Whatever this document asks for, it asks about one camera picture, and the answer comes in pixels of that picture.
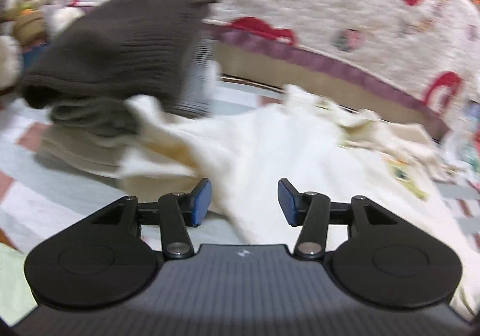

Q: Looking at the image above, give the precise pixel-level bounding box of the grey folded garment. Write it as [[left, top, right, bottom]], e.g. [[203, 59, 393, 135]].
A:
[[172, 38, 219, 118]]

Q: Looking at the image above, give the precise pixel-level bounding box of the dark brown knit sweater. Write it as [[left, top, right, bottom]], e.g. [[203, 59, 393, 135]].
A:
[[19, 0, 216, 138]]

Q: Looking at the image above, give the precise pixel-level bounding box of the checkered play mat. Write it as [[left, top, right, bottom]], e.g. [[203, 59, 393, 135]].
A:
[[1, 79, 479, 252]]

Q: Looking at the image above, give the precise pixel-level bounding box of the white quilted bear bedspread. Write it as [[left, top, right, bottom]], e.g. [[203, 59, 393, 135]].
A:
[[55, 0, 479, 137]]

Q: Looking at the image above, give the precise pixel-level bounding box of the light green blanket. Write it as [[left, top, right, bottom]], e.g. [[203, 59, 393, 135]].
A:
[[0, 243, 37, 325]]

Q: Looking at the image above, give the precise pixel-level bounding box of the grey plush bunny toy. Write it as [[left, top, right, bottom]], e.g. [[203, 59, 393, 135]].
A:
[[1, 0, 85, 95]]

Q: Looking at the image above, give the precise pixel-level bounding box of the cream zip-up hoodie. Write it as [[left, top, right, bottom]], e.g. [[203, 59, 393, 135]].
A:
[[118, 85, 479, 319]]

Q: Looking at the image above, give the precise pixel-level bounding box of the floral quilted blanket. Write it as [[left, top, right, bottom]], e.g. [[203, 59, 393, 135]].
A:
[[441, 100, 479, 190]]

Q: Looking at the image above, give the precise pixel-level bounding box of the white folded garment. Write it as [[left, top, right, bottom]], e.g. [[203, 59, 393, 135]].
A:
[[41, 125, 134, 179]]

